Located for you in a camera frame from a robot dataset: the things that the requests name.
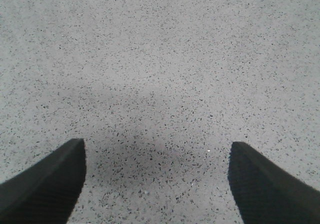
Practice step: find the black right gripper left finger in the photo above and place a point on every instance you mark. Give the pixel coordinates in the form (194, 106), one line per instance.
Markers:
(47, 192)

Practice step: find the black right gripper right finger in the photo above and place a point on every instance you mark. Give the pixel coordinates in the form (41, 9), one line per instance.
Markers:
(267, 194)

